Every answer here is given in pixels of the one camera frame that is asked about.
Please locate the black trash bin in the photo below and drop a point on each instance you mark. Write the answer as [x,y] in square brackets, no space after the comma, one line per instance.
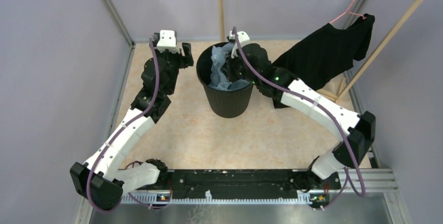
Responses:
[227,104]

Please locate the pink clothes hanger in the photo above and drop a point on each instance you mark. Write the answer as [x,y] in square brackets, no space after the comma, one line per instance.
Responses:
[349,4]

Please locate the aluminium frame rail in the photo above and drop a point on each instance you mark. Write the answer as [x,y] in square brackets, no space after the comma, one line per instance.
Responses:
[368,180]

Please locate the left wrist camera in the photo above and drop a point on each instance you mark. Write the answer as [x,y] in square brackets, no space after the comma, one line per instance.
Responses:
[167,41]

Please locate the black t-shirt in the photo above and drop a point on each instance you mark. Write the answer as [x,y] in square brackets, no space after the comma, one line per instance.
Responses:
[328,52]

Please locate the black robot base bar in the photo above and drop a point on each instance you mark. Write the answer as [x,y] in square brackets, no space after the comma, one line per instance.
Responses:
[243,184]

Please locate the wooden clothes rack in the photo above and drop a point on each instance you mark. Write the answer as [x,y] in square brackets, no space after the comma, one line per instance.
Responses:
[347,85]

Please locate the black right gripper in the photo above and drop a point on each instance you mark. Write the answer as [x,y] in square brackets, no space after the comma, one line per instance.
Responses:
[226,69]

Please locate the blue plastic trash bag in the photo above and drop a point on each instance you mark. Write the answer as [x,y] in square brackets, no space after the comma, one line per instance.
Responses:
[219,79]

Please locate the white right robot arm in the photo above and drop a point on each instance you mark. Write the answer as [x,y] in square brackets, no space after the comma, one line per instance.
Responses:
[355,131]

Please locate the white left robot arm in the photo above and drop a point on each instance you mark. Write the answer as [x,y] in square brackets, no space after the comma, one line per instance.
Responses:
[100,179]

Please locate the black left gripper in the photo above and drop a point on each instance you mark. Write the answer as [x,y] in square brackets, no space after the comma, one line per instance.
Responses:
[186,60]

